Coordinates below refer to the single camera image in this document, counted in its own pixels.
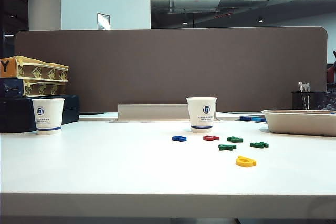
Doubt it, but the black pen holder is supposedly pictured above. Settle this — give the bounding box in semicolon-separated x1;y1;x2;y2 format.
290;91;336;111

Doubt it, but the beige paper pulp tray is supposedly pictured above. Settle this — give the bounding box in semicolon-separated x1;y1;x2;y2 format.
261;109;336;137

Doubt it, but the dark red background object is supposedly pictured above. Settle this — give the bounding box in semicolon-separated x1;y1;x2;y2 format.
327;50;336;84

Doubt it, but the silver wall sign plate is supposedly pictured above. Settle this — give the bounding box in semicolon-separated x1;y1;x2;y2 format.
97;12;111;31

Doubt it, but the white paper cup blue logo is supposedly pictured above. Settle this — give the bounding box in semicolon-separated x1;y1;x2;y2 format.
186;97;218;134
31;98;65;136

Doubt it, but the dark navy case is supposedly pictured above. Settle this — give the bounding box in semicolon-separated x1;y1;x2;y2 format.
0;94;80;134

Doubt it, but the white round column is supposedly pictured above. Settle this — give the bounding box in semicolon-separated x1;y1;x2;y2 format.
28;0;62;31

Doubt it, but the green letter k magnet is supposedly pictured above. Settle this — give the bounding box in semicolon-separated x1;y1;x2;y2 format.
218;143;237;152

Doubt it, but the yellow box with blue end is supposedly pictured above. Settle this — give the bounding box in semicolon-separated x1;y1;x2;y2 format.
0;77;69;97

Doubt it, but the yellow letter magnet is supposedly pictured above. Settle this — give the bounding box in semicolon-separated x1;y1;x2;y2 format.
235;155;257;168

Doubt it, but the brown desk partition panel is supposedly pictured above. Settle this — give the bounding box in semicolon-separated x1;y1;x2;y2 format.
13;26;329;114

